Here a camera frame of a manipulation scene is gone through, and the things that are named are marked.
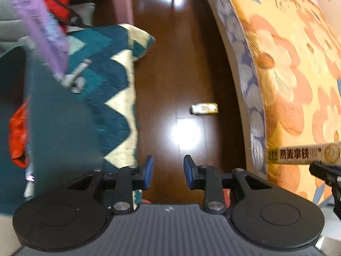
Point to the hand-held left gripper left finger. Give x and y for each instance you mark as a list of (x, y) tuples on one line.
[(148, 171)]

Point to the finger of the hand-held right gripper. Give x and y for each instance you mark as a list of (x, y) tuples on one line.
[(323, 172)]

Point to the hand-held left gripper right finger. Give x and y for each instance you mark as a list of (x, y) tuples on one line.
[(188, 171)]

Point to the white stick sachet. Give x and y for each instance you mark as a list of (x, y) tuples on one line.
[(301, 154)]

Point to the red plastic bag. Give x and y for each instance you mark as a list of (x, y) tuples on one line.
[(18, 133)]

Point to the yellow white packet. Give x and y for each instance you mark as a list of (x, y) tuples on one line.
[(203, 108)]

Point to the green patterned quilt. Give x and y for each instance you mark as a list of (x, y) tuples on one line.
[(112, 85)]

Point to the bed with floral sheet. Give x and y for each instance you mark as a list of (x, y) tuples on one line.
[(287, 72)]

